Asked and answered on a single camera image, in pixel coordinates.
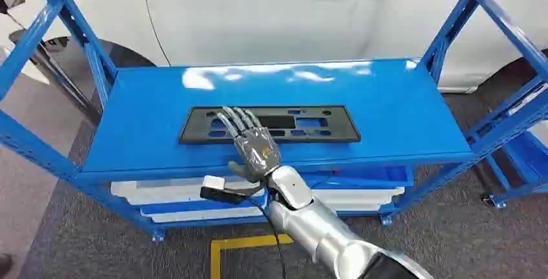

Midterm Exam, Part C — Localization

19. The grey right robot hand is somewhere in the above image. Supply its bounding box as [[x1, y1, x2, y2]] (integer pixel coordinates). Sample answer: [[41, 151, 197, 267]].
[[216, 105, 282, 184]]

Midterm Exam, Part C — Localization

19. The black plastic plate frame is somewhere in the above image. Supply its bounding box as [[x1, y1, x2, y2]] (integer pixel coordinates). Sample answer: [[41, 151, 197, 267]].
[[178, 105, 361, 146]]

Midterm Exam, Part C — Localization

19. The yellow floor tape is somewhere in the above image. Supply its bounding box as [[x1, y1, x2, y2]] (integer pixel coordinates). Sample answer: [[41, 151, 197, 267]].
[[209, 233, 295, 279]]

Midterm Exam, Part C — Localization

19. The white car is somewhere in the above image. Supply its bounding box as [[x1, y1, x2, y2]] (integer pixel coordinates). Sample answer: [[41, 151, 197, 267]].
[[0, 0, 548, 94]]

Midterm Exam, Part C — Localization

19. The blue metal shelf rack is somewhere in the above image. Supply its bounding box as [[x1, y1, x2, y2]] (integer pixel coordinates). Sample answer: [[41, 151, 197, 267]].
[[481, 118, 548, 210], [0, 0, 548, 244]]

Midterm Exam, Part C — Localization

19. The black car tyre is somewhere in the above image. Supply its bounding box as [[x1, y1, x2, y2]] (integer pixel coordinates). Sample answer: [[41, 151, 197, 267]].
[[8, 28, 156, 120]]

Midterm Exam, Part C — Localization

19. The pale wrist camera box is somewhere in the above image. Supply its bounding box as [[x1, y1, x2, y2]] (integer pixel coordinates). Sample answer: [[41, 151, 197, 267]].
[[200, 175, 267, 205]]

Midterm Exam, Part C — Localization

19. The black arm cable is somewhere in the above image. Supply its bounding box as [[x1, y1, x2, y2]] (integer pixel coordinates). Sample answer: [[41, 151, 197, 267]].
[[246, 196, 288, 279]]

